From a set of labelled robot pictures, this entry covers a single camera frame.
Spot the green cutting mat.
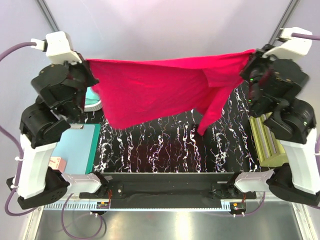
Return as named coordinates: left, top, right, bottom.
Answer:
left=85, top=124, right=101, bottom=174

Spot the light blue clipboard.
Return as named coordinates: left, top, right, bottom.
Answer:
left=51, top=124, right=95, bottom=175

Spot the pink t shirt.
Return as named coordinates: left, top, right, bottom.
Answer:
left=88, top=49, right=254, bottom=135

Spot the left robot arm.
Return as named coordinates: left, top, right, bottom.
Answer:
left=1, top=31, right=109, bottom=213

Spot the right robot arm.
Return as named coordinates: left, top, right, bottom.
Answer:
left=227, top=27, right=320, bottom=209

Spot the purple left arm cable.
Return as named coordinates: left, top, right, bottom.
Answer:
left=0, top=41, right=108, bottom=238

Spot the white laundry basket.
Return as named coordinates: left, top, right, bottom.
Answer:
left=84, top=99, right=102, bottom=112

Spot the yellow green drawer box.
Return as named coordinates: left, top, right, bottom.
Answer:
left=249, top=113, right=289, bottom=168

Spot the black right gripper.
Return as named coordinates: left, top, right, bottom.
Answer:
left=239, top=43, right=291, bottom=113

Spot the turquoise t shirt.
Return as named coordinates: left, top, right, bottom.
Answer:
left=85, top=87, right=100, bottom=106

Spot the pink numbered block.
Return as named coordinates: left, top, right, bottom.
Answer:
left=48, top=156, right=67, bottom=173

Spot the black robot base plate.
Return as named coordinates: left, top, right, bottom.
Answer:
left=79, top=173, right=257, bottom=211

